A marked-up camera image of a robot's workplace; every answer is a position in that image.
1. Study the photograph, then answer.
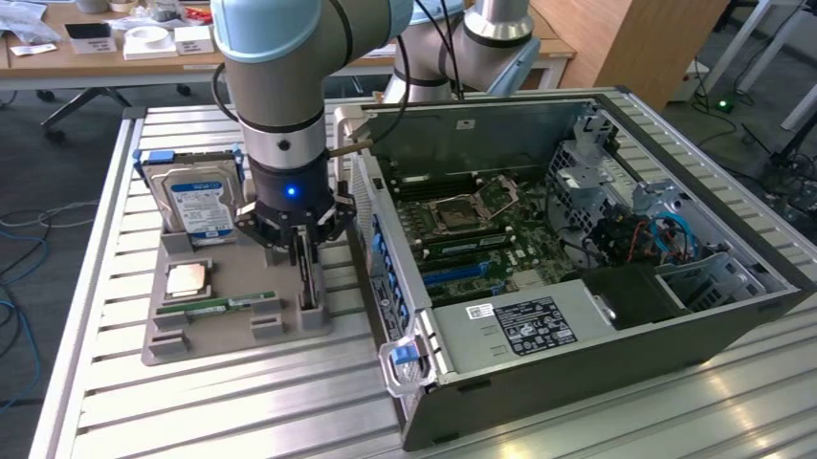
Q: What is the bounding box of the clear plastic bag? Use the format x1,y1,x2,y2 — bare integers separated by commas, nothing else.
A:
0,0,65,48

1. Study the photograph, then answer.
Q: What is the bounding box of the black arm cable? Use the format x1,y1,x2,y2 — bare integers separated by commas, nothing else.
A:
213,0,465,144

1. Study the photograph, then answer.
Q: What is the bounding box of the white table frame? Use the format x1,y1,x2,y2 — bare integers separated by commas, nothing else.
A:
699,0,817,131

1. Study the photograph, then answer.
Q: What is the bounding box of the open dark PC case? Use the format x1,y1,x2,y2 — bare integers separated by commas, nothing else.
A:
333,85,803,453

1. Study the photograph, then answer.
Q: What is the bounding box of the flat white box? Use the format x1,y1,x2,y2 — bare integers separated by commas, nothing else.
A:
121,35,181,62

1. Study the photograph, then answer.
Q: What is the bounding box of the white floor cable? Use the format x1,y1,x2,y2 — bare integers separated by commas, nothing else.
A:
0,199,99,230

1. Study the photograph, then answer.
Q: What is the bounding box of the wooden cabinet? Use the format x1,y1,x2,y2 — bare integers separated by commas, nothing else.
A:
531,0,733,112

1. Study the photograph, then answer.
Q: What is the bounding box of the grey plastic parts rack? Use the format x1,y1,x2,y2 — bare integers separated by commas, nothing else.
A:
139,190,336,367

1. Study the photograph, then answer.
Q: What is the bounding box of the white tape roll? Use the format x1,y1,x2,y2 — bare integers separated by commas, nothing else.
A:
125,25,169,49

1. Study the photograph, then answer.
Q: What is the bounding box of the perforated metal drive cage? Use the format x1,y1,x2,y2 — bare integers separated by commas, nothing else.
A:
545,108,644,243

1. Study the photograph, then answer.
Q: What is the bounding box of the wooden desk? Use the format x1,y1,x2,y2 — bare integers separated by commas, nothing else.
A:
0,0,577,104

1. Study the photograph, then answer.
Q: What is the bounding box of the green Dell motherboard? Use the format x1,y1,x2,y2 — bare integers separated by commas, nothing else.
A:
388,160,593,308

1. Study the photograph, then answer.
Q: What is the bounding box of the blue floor cable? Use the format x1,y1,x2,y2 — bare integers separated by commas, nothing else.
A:
0,228,51,412

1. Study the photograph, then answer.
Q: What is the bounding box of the metal socket cover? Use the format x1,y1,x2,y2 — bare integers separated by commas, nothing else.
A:
476,172,524,217

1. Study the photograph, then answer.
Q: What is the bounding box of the black stand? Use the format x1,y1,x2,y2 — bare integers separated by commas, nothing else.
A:
740,119,817,211

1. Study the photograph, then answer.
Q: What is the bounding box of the CPU socket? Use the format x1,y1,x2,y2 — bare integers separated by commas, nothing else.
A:
425,192,488,239

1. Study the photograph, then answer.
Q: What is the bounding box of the hard disk with blue carrier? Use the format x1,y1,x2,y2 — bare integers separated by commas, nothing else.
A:
131,142,252,242

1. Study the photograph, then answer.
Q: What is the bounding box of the graphics card with metal bracket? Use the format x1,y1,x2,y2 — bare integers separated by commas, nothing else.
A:
288,236,322,313

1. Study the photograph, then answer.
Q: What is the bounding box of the metal disk bay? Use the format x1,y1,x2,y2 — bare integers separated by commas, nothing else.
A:
656,251,770,313

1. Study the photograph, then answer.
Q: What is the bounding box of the dark bag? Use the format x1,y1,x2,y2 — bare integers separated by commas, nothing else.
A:
147,0,186,25

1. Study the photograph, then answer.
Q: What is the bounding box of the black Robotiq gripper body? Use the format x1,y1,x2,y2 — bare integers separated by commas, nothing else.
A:
246,160,341,251

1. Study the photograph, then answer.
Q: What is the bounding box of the CPU with metal lid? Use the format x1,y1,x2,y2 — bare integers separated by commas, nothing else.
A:
162,260,212,303

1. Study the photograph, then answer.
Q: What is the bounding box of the blue wire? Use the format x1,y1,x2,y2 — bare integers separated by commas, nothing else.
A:
651,208,704,263

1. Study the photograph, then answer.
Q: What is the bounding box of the blue expansion slot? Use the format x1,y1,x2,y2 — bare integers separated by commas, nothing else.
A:
420,259,495,285

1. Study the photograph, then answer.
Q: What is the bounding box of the white cube box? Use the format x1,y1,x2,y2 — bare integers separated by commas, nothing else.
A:
173,25,217,56

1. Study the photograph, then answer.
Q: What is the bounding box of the black and white box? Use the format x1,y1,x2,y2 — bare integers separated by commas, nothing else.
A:
65,21,119,55

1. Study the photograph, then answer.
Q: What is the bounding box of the black office chair base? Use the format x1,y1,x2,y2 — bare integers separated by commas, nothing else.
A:
37,83,194,143

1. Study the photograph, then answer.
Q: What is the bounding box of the green RAM stick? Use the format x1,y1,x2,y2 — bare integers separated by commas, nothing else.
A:
420,232,513,258
155,290,281,316

